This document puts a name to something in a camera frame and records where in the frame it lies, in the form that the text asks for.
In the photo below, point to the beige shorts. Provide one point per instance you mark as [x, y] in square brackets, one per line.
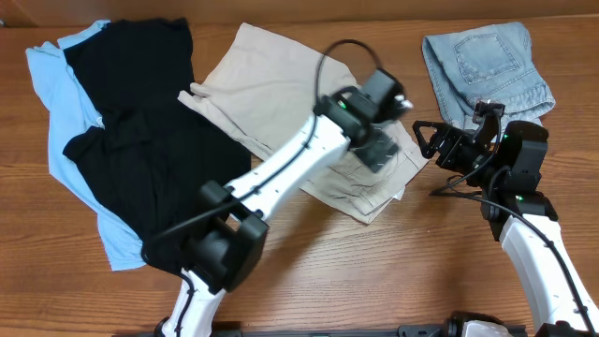
[262, 93]

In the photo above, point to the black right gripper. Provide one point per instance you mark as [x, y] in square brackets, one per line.
[458, 139]

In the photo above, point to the black t-shirt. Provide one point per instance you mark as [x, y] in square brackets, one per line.
[149, 159]

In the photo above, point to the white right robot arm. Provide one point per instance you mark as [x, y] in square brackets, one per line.
[499, 168]

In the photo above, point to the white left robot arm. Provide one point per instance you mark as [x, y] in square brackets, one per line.
[219, 248]

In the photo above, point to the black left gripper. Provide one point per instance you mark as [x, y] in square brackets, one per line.
[377, 149]

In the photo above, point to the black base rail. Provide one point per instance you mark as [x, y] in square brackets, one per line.
[434, 330]

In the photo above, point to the light blue t-shirt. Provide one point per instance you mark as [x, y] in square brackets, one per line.
[71, 113]

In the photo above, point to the folded light blue jeans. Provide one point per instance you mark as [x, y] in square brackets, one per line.
[490, 63]

